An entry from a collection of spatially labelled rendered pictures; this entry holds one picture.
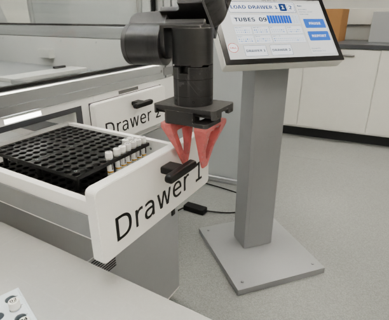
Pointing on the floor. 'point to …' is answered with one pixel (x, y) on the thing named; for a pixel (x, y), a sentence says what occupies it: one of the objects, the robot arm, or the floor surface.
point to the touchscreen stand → (259, 196)
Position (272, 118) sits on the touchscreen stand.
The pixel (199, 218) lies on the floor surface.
